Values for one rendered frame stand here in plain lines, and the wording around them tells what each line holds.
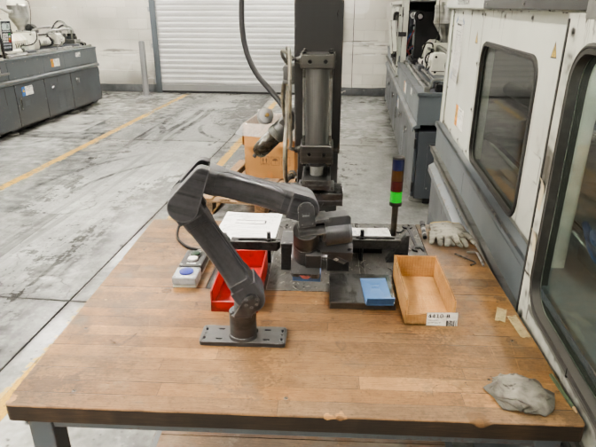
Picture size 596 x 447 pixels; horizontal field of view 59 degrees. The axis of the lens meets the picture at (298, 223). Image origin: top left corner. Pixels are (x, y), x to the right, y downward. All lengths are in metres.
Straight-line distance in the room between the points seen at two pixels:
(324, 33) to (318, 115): 0.22
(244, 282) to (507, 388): 0.58
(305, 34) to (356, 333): 0.79
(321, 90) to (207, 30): 9.60
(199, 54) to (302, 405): 10.22
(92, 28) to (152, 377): 10.91
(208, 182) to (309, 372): 0.46
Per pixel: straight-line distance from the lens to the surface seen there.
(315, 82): 1.42
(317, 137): 1.44
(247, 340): 1.25
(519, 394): 1.17
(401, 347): 1.27
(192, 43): 11.08
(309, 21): 1.49
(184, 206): 1.09
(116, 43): 11.68
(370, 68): 10.69
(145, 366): 1.23
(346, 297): 1.40
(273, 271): 1.57
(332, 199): 1.48
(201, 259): 1.60
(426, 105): 4.54
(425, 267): 1.56
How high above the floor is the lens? 1.62
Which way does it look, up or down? 22 degrees down
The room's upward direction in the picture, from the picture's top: straight up
